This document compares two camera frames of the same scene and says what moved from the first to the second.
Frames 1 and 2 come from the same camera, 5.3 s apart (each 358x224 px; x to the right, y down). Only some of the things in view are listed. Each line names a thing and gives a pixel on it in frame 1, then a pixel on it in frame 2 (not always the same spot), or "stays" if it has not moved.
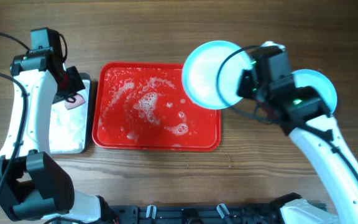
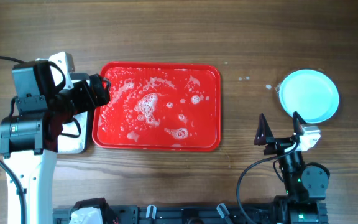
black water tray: [69, 129] stays
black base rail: [199, 214] stays
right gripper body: [245, 83] to [281, 145]
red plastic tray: [144, 106] stays
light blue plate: [211, 73] to [311, 93]
